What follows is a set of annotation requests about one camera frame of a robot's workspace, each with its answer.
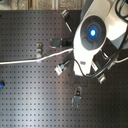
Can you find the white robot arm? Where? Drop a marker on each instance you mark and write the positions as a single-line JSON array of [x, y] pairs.
[[98, 22]]

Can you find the black block fixture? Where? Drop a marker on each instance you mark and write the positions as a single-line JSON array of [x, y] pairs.
[[60, 43]]

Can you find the silver clamp with black rod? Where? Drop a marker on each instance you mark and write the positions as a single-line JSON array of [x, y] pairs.
[[66, 17]]

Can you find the silver cylindrical connector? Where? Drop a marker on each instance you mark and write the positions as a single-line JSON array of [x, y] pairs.
[[101, 78]]

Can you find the metal cable clip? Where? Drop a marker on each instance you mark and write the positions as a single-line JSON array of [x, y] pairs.
[[39, 50]]

